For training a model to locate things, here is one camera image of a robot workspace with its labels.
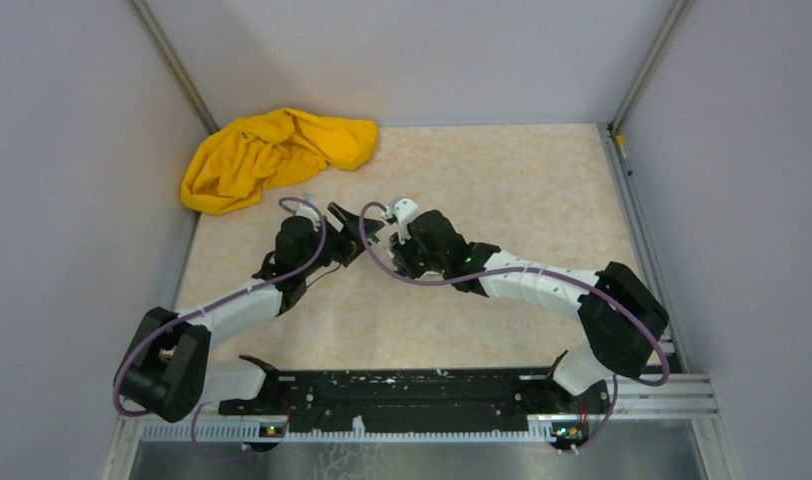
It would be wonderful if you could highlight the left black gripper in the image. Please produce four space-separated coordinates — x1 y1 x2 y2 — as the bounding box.
300 202 384 277

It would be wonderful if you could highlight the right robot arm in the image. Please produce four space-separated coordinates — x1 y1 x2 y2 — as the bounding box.
384 203 669 412

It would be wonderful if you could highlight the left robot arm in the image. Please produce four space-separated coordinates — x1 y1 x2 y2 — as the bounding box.
113 200 385 423

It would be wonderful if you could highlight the yellow cloth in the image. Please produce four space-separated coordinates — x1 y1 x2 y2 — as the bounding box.
179 108 379 216

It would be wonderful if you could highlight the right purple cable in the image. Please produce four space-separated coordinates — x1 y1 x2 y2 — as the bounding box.
358 201 672 454

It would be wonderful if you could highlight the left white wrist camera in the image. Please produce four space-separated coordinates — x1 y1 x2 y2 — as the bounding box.
294 193 322 225

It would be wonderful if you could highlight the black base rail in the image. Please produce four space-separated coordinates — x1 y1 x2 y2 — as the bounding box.
218 367 609 434

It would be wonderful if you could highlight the aluminium frame rail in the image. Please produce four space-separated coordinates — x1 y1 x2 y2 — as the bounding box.
136 368 718 449

